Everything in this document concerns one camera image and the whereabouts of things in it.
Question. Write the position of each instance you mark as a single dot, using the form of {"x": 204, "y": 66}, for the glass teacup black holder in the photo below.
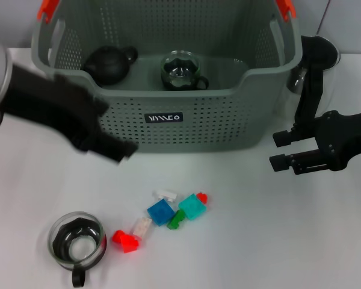
{"x": 180, "y": 72}
{"x": 78, "y": 247}

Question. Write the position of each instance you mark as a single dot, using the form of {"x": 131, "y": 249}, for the large red building block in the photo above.
{"x": 126, "y": 241}

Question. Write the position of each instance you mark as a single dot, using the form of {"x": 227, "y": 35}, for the small red building block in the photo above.
{"x": 202, "y": 197}

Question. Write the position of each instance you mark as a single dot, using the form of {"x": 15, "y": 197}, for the black ceramic teapot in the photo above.
{"x": 108, "y": 66}

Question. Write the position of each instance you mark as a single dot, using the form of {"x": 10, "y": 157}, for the green building block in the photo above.
{"x": 176, "y": 219}

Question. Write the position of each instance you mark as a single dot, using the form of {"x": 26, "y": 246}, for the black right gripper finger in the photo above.
{"x": 281, "y": 162}
{"x": 284, "y": 138}

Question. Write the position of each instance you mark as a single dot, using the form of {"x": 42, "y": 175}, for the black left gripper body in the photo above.
{"x": 54, "y": 105}

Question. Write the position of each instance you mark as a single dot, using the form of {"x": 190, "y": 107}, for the grey-green perforated storage basket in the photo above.
{"x": 198, "y": 120}

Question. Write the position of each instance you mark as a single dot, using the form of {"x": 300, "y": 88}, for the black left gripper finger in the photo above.
{"x": 117, "y": 150}

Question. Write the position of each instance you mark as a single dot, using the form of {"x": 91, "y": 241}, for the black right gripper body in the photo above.
{"x": 343, "y": 138}

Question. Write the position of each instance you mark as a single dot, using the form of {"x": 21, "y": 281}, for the teal square building block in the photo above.
{"x": 192, "y": 207}

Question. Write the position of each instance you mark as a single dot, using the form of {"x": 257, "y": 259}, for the blue square building block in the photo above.
{"x": 161, "y": 212}

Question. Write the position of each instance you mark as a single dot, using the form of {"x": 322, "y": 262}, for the glass carafe black lid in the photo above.
{"x": 316, "y": 54}

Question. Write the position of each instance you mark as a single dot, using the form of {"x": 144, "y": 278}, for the small white building block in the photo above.
{"x": 165, "y": 195}

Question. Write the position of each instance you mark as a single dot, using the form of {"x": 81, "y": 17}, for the translucent white building block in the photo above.
{"x": 143, "y": 228}

